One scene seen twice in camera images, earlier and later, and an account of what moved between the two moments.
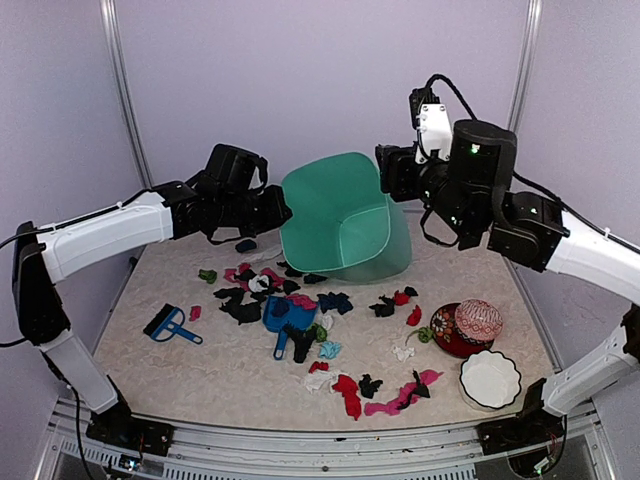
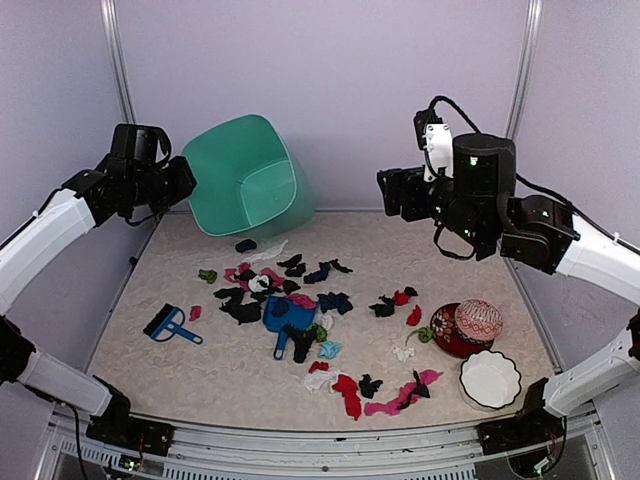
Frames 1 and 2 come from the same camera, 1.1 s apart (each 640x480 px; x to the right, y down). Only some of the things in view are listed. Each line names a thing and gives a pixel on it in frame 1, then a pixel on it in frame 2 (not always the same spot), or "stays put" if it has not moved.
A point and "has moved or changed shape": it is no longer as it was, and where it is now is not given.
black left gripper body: (265, 215) → (174, 186)
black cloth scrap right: (387, 307) stays put
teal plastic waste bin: (343, 227) has moved or changed shape
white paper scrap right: (403, 354) stays put
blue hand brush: (168, 322) stays put
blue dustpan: (278, 311) stays put
